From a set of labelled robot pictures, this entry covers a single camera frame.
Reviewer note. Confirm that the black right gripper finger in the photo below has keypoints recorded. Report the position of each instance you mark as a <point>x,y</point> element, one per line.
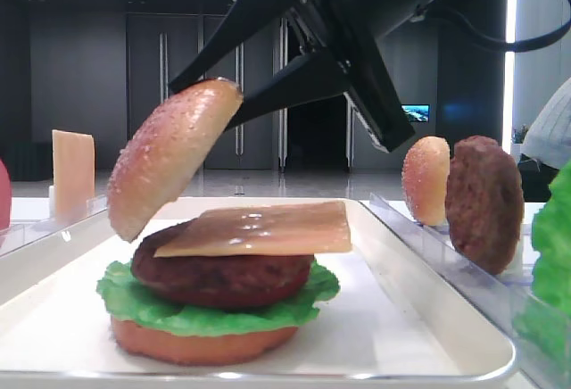
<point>307,78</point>

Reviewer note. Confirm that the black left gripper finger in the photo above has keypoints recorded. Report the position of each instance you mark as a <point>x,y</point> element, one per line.
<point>244,19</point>

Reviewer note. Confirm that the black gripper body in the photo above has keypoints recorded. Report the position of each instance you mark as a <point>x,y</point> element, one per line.
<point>348,31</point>

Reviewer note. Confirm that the bun half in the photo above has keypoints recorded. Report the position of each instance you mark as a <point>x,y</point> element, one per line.
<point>161,158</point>
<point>424,174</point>

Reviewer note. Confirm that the cheese slice on burger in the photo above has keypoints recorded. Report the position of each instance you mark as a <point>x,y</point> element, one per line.
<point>272,230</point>

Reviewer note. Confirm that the standing brown meat patty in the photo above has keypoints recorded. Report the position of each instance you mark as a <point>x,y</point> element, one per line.
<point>484,203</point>

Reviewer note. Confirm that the meat patty on burger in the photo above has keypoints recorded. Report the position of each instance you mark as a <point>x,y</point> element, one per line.
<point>225,282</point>

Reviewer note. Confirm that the standing orange cheese slice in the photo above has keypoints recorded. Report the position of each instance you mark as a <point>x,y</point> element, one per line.
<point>74,174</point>

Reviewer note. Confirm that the lettuce leaf on burger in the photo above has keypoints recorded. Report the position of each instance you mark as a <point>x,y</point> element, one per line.
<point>127,299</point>

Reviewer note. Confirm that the standing red tomato slice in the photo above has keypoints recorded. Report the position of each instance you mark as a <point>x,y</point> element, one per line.
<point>5,197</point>

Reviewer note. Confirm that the standing green lettuce leaf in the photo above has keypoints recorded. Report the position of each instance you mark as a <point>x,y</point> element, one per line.
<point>545,319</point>

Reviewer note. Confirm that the person in striped shirt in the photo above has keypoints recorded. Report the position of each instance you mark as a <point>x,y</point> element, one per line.
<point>546,147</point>

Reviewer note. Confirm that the white metal tray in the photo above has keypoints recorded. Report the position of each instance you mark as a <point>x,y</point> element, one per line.
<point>395,324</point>

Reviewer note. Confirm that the bottom bun on tray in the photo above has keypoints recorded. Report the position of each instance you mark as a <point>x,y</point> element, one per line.
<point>196,350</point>

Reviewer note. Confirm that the small wall screen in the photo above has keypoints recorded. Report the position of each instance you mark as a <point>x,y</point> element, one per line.
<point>419,113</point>

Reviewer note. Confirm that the clear cheese holder rail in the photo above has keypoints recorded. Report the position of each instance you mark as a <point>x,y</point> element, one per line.
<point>52,204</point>

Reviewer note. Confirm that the clear patty holder rail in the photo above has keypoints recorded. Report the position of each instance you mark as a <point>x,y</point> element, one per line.
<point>520,271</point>

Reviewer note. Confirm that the left long clear rail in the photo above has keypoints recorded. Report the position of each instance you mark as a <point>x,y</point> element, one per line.
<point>32,220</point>

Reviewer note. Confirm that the long clear rail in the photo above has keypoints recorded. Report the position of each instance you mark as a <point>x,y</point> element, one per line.
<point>499,303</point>
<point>32,220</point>

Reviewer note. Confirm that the right long clear rail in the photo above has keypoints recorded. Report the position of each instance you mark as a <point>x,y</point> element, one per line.
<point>499,303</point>

